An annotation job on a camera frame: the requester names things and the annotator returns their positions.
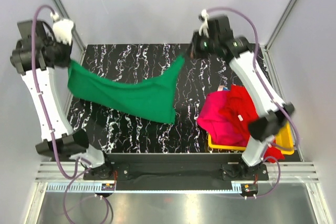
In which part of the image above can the green t shirt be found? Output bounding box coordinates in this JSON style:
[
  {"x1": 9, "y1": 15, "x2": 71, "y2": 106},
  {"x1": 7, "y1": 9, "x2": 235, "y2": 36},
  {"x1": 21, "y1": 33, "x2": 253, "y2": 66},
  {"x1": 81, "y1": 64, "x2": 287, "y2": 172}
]
[{"x1": 68, "y1": 55, "x2": 185, "y2": 124}]

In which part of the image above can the left aluminium frame post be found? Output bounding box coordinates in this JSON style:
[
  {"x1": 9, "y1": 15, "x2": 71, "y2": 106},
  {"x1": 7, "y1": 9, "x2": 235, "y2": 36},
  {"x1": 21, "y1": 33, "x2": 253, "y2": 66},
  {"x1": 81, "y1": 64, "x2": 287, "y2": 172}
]
[{"x1": 52, "y1": 0, "x2": 86, "y2": 53}]

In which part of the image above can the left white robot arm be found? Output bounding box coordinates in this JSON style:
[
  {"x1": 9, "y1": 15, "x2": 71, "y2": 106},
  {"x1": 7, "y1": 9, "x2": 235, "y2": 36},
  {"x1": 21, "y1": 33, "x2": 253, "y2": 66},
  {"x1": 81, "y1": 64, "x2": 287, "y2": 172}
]
[{"x1": 10, "y1": 18, "x2": 113, "y2": 180}]

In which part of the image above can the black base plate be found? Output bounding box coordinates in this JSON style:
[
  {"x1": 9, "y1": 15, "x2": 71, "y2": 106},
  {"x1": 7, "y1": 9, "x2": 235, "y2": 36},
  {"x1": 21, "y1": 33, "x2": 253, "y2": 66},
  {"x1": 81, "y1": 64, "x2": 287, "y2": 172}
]
[{"x1": 84, "y1": 153, "x2": 269, "y2": 191}]

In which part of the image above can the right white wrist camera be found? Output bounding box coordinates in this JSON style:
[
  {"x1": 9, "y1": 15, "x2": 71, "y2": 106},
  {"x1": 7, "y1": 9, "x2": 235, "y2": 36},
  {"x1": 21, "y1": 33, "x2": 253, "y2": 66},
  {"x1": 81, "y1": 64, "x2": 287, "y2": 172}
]
[{"x1": 198, "y1": 9, "x2": 209, "y2": 38}]

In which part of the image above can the aluminium front rail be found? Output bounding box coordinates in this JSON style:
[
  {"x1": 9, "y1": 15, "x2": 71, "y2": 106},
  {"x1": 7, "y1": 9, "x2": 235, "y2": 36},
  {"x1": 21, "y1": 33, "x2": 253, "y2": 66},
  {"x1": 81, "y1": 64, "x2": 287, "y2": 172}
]
[{"x1": 35, "y1": 162, "x2": 319, "y2": 194}]

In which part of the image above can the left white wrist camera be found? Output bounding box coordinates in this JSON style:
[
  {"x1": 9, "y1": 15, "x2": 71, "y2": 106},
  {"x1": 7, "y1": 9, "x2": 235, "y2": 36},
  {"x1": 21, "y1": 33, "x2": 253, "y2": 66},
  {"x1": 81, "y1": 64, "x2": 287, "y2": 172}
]
[{"x1": 50, "y1": 12, "x2": 75, "y2": 46}]

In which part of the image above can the aluminium frame post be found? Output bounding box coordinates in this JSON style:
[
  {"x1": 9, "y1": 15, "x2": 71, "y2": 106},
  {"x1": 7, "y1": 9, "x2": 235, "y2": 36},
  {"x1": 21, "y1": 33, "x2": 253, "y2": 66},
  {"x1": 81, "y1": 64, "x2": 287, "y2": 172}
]
[
  {"x1": 52, "y1": 0, "x2": 86, "y2": 53},
  {"x1": 265, "y1": 0, "x2": 299, "y2": 51}
]

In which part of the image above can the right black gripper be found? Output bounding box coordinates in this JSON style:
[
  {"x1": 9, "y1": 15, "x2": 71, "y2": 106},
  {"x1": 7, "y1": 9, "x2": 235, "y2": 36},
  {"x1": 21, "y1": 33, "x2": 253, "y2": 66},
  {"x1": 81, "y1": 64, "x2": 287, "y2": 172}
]
[{"x1": 182, "y1": 30, "x2": 219, "y2": 60}]

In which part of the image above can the right aluminium frame post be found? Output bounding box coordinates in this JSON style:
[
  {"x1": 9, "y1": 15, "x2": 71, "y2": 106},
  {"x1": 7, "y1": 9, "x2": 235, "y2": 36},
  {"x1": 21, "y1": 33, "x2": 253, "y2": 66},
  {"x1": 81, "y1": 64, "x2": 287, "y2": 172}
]
[{"x1": 265, "y1": 0, "x2": 299, "y2": 51}]

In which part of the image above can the red t shirt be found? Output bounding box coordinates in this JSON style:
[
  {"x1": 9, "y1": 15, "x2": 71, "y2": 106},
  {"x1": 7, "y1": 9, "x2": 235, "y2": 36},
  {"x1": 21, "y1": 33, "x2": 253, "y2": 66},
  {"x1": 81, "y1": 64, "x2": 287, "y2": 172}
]
[{"x1": 219, "y1": 84, "x2": 286, "y2": 164}]

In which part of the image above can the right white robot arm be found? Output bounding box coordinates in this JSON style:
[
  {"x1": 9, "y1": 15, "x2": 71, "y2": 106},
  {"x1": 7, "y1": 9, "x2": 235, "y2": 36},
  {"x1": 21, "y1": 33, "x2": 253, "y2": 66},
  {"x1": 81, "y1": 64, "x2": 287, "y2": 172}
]
[{"x1": 188, "y1": 13, "x2": 295, "y2": 180}]

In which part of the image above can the magenta t shirt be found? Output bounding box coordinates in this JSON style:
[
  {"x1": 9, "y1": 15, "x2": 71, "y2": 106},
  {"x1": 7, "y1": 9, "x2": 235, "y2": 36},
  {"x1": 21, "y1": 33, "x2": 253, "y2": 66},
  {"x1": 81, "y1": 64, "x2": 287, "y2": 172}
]
[{"x1": 197, "y1": 90, "x2": 247, "y2": 147}]

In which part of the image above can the yellow plastic bin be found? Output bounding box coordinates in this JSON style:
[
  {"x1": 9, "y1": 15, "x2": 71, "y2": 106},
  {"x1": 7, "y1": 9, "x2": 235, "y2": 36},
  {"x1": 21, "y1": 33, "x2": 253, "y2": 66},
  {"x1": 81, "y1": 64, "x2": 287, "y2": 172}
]
[{"x1": 207, "y1": 123, "x2": 294, "y2": 155}]

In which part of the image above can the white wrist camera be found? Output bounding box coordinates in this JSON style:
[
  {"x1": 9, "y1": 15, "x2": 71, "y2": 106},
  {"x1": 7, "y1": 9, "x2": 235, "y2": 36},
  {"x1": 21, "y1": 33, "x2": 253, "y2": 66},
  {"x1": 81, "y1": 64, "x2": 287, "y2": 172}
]
[
  {"x1": 198, "y1": 9, "x2": 209, "y2": 38},
  {"x1": 50, "y1": 12, "x2": 75, "y2": 46}
]

